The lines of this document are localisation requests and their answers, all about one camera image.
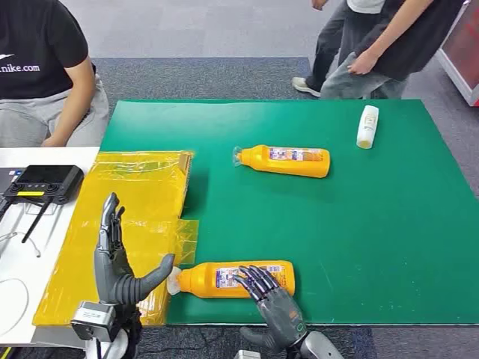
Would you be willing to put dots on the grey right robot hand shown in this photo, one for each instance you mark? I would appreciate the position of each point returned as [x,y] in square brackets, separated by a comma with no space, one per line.
[280,317]

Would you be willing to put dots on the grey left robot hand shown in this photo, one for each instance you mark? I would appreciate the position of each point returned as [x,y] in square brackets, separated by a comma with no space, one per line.
[110,272]

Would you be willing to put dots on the orange bottle with label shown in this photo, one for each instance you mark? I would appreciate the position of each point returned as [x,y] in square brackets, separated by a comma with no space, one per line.
[202,282]
[292,167]

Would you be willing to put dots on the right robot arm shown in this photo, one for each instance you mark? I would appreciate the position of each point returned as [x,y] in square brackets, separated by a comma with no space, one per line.
[322,347]

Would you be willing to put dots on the small white bottle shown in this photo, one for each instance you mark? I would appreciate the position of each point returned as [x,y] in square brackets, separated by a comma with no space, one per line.
[367,126]

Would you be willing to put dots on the yellow film covered cardboard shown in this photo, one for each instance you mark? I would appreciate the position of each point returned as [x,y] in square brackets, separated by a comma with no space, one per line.
[131,198]

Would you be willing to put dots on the green table mat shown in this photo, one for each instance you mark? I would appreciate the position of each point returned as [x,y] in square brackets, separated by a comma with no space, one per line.
[337,223]

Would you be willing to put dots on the black remote controller with antennas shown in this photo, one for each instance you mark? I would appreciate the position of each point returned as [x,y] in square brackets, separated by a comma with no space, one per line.
[44,181]

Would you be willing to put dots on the seated person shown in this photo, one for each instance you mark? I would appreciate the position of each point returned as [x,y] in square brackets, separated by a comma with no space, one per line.
[33,39]

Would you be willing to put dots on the standing person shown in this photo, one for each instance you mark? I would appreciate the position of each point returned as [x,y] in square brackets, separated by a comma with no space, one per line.
[412,44]

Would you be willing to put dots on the red and white cabinet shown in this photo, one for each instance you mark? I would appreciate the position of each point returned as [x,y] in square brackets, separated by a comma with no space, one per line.
[464,49]

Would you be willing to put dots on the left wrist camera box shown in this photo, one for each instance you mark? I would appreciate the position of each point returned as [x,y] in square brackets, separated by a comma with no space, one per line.
[94,319]

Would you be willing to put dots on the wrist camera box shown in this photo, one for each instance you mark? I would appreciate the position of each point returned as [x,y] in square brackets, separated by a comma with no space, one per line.
[94,319]
[247,355]

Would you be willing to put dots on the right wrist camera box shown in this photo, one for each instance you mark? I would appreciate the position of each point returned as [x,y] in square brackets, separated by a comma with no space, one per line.
[247,355]

